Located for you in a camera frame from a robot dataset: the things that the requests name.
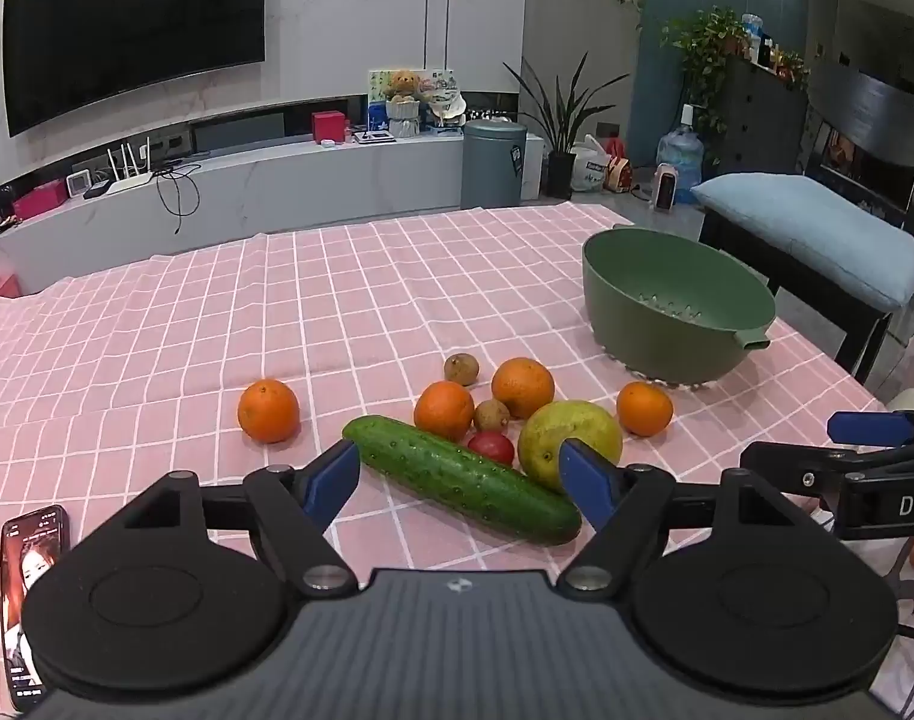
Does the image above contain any pink checked tablecloth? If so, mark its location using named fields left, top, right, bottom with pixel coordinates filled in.
left=0, top=202, right=914, bottom=720

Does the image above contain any row of bottles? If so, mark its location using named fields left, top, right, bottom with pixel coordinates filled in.
left=740, top=12, right=812, bottom=85

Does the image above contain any black wall television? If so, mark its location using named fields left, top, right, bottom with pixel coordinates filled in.
left=2, top=0, right=269, bottom=138

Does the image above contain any small red tomato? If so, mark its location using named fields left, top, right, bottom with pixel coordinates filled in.
left=468, top=431, right=516, bottom=467

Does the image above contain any green colander bowl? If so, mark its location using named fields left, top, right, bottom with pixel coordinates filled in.
left=581, top=225, right=780, bottom=389

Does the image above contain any dark curved counter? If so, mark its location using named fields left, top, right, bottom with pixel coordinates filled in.
left=805, top=60, right=914, bottom=235

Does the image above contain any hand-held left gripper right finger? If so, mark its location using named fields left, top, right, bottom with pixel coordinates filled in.
left=555, top=436, right=797, bottom=593

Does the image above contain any white router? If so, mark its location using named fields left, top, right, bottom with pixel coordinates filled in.
left=89, top=136, right=155, bottom=196

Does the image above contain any pink tissue box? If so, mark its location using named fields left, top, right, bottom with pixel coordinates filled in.
left=13, top=181, right=68, bottom=221

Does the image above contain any black cable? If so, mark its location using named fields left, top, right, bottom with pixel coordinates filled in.
left=154, top=160, right=204, bottom=236

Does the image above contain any leafy green potted plant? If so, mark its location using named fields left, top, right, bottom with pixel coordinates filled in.
left=658, top=6, right=752, bottom=137

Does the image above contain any orange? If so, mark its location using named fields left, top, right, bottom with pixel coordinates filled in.
left=491, top=358, right=556, bottom=421
left=413, top=381, right=476, bottom=442
left=236, top=379, right=301, bottom=444
left=616, top=381, right=675, bottom=437

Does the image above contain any long-leaf plant in black pot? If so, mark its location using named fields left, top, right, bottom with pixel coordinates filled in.
left=502, top=52, right=632, bottom=200

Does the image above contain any white plastic bag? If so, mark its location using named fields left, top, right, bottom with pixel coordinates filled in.
left=572, top=134, right=612, bottom=193

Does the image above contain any black cabinet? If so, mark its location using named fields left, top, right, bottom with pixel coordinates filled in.
left=715, top=56, right=812, bottom=182

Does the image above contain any black chair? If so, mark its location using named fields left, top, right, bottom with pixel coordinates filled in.
left=699, top=204, right=898, bottom=385

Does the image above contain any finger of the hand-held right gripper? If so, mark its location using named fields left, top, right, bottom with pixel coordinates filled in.
left=827, top=403, right=914, bottom=451
left=739, top=441, right=852, bottom=502

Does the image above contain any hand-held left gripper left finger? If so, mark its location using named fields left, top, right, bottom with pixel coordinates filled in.
left=119, top=439, right=362, bottom=599

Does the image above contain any illustrated card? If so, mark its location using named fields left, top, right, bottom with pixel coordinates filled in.
left=367, top=66, right=462, bottom=130

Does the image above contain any white patterned clothing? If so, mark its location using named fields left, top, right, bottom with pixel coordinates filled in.
left=817, top=506, right=914, bottom=720

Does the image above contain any blue water jug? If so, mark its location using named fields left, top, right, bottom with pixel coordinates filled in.
left=657, top=103, right=705, bottom=204

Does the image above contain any black smartphone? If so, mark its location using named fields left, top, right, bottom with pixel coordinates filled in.
left=0, top=504, right=71, bottom=714

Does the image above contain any white marble media console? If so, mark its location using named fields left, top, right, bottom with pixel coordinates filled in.
left=0, top=127, right=549, bottom=293

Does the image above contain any white hand fan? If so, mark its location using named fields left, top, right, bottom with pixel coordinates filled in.
left=425, top=88, right=467, bottom=130

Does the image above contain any grey trash bin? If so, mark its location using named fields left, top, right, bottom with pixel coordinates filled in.
left=461, top=119, right=530, bottom=210

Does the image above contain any light blue cushion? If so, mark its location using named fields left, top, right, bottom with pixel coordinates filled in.
left=688, top=172, right=914, bottom=313

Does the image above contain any green cucumber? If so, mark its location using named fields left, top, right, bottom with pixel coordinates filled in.
left=341, top=415, right=583, bottom=545

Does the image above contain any green pear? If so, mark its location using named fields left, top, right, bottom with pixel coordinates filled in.
left=517, top=400, right=624, bottom=494

